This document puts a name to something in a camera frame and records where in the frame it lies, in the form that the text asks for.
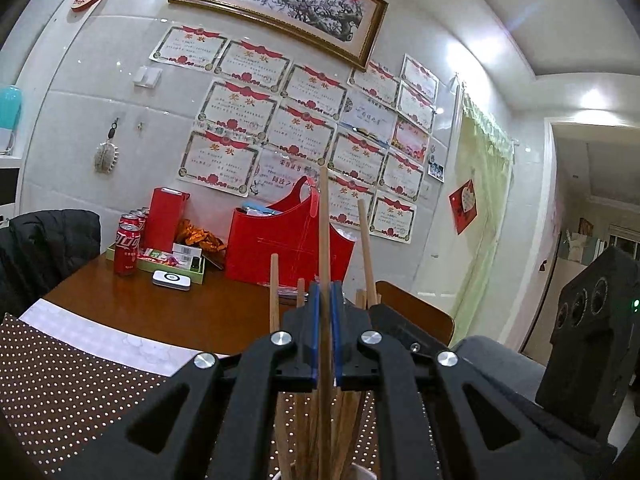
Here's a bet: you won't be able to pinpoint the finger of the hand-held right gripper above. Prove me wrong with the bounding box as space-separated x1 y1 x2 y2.
370 304 452 363

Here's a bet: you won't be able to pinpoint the bunch of wooden chopsticks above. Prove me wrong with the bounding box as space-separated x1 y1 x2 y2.
269 254 368 480

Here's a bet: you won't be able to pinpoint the brown polka dot placemat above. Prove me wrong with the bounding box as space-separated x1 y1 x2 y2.
0 312 381 480

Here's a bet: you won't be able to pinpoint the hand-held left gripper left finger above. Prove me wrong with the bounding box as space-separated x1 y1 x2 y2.
60 282 321 480

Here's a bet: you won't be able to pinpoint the grey spiky pendant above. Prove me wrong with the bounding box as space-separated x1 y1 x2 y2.
95 141 118 175

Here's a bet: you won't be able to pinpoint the tall red box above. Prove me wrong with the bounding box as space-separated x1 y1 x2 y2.
149 186 191 252

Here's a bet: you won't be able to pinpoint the black jacket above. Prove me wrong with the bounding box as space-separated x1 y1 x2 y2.
0 209 101 318

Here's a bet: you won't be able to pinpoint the white double light switch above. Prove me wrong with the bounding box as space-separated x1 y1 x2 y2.
133 66 162 88

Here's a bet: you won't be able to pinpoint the red diamond heart decoration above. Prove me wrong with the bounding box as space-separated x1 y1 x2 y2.
448 178 478 235

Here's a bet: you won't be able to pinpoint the green tray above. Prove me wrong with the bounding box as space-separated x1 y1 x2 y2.
107 242 206 286

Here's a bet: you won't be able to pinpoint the white sideboard cabinet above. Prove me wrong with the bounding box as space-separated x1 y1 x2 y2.
0 155 21 227

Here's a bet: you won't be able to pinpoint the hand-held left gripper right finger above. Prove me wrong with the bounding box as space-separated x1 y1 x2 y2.
330 282 586 480

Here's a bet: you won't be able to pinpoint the light green curtain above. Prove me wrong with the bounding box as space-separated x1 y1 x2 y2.
452 92 516 321

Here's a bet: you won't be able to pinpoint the red candy packet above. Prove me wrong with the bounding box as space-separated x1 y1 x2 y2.
137 252 183 267

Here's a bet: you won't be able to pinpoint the blue packet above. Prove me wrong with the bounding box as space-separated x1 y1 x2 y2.
239 202 281 217

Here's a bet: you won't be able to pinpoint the white oval device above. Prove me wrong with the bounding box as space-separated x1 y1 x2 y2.
152 270 193 292

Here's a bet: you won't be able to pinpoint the single wooden chopstick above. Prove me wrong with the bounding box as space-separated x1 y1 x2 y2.
318 165 334 480
357 199 379 307

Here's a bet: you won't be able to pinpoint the small wall photo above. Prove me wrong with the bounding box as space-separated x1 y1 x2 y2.
427 145 447 183

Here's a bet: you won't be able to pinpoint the orange wrapped snacks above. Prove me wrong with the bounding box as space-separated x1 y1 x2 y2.
175 219 227 254

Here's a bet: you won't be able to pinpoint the white patterned cloth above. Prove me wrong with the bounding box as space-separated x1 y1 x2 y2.
19 299 228 376

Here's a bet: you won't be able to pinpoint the group of award certificates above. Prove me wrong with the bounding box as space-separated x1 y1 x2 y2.
149 25 441 245

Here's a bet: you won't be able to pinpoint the framed plum blossom painting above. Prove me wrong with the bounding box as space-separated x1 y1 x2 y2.
168 0 390 72

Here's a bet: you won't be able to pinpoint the red gift bag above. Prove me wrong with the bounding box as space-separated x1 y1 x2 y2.
225 176 356 286

